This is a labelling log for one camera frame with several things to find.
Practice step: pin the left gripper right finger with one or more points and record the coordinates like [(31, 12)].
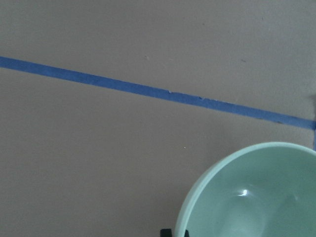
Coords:
[(187, 234)]

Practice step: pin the green bowl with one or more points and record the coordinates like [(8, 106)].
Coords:
[(265, 190)]

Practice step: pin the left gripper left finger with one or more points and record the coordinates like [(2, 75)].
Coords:
[(165, 233)]

